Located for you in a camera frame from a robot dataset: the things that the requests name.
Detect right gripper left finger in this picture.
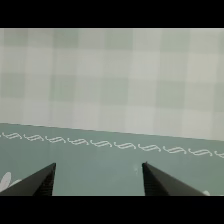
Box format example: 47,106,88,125
0,162,57,197

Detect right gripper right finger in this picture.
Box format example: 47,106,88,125
141,161,206,197

